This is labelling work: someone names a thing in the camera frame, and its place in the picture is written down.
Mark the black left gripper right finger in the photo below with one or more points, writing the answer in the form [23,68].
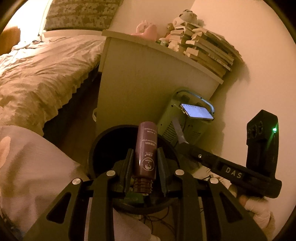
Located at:
[203,209]

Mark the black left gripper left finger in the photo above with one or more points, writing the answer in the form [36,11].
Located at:
[84,209]

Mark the dark brown cosmetic bottle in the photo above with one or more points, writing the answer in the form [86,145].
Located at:
[145,158]

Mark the black round trash bin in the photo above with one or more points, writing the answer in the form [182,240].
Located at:
[110,147]

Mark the white gloved right hand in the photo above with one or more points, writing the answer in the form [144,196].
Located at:
[259,207]

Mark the lilac floral round tablecloth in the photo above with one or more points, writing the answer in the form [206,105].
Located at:
[33,173]

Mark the green portable heater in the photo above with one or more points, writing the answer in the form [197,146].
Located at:
[192,128]

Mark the smartphone with lit screen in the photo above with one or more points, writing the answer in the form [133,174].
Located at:
[197,112]

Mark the stack of books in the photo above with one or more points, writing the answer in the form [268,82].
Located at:
[207,48]

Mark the bed with cream duvet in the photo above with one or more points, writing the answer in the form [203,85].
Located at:
[39,79]

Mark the white bedside cabinet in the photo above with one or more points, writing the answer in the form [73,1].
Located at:
[140,76]

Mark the grey plush toy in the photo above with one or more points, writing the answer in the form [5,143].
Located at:
[187,17]

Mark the pink plush toy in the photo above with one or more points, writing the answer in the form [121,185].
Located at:
[146,30]

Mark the brown pillow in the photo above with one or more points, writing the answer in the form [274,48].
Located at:
[9,38]

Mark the patterned grey headboard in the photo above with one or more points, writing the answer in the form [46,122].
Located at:
[81,15]

